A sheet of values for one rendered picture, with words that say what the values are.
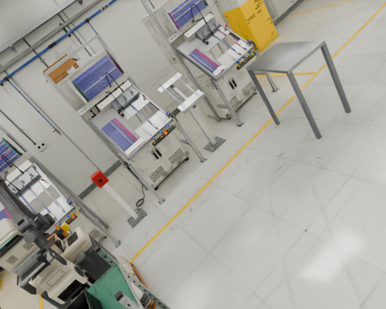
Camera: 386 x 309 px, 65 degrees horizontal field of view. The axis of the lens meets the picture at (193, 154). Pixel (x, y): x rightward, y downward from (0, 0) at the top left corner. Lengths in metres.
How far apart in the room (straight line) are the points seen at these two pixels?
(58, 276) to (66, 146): 3.16
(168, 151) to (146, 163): 0.33
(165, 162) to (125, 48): 2.29
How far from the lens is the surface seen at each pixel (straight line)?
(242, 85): 4.50
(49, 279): 2.47
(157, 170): 3.98
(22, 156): 3.81
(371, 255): 2.30
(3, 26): 5.28
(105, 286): 1.77
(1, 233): 2.26
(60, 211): 3.56
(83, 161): 5.41
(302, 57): 2.96
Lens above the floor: 1.91
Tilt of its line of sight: 27 degrees down
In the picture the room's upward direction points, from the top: 36 degrees counter-clockwise
